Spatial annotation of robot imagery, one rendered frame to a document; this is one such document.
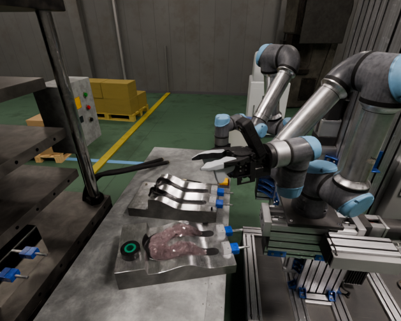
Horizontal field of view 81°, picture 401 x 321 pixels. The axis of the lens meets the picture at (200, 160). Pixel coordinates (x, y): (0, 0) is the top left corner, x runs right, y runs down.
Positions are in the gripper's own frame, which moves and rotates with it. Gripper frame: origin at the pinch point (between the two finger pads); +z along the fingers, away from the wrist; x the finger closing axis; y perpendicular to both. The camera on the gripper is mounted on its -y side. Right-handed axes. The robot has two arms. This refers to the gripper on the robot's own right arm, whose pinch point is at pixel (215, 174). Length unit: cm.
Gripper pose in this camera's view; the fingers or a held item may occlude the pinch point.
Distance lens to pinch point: 134.9
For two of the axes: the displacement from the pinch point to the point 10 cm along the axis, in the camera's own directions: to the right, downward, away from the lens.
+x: 1.4, -4.9, 8.6
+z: 0.0, 8.7, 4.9
